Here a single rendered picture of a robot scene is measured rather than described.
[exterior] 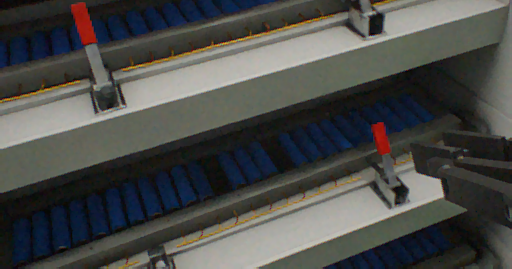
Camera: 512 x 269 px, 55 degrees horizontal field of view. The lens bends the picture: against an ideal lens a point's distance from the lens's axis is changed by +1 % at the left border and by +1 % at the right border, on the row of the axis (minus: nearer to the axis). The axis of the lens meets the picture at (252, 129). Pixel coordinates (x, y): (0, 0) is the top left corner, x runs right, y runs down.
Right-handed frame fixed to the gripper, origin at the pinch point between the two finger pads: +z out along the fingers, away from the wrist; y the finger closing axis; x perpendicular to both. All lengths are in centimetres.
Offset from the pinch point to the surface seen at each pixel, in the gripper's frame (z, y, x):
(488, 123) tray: 14.2, 15.6, -3.0
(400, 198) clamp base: 11.9, 0.5, -7.0
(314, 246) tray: 10.8, -11.2, -8.1
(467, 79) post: 16.7, 16.0, 2.6
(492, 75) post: 12.4, 16.0, 3.0
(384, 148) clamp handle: 11.7, -0.1, -0.8
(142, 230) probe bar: 16.2, -27.5, -1.7
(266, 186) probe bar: 16.4, -13.1, -1.8
